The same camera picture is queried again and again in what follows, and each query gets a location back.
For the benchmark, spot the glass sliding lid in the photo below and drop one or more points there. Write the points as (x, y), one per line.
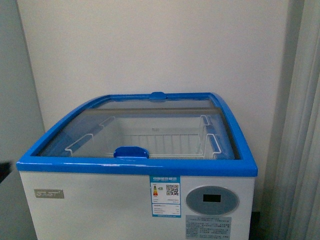
(88, 120)
(158, 100)

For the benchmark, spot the grey upright fridge cabinet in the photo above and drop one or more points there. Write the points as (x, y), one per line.
(21, 123)

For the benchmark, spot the white chest freezer blue rim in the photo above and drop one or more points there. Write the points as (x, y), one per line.
(110, 198)

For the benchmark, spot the blue energy label sticker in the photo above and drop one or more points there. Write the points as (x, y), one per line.
(165, 192)

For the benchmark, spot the grey oval control panel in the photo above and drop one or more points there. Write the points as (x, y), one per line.
(212, 200)

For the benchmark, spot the grey instruction sticker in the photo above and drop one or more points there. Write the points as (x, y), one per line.
(203, 227)

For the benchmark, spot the silver brand badge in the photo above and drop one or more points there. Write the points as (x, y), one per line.
(49, 193)

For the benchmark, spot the grey curtain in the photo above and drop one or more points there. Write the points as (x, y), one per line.
(294, 212)

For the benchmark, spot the white wire freezer basket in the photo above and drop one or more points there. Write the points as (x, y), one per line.
(150, 137)

